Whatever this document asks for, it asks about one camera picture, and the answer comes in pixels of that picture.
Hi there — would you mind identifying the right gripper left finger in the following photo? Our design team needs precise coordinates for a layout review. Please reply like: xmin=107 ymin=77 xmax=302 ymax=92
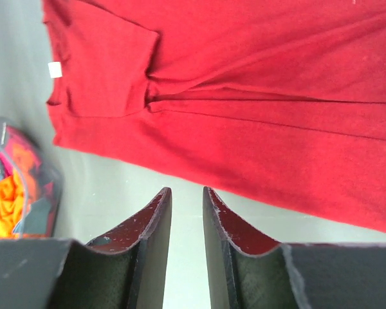
xmin=0 ymin=187 xmax=172 ymax=308

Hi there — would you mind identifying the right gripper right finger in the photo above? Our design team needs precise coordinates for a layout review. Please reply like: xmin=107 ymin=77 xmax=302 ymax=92
xmin=203 ymin=187 xmax=386 ymax=308

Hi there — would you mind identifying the red t shirt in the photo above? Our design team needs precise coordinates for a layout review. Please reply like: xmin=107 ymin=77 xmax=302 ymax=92
xmin=42 ymin=1 xmax=386 ymax=233

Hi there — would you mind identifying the clear plastic bin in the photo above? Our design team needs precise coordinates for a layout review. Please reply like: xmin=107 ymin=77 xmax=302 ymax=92
xmin=0 ymin=117 xmax=62 ymax=239

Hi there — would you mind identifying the orange t shirt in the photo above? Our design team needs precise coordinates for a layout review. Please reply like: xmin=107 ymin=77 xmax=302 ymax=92
xmin=0 ymin=144 xmax=41 ymax=239

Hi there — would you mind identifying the magenta t shirt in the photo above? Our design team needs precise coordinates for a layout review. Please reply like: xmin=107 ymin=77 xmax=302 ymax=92
xmin=0 ymin=126 xmax=42 ymax=176

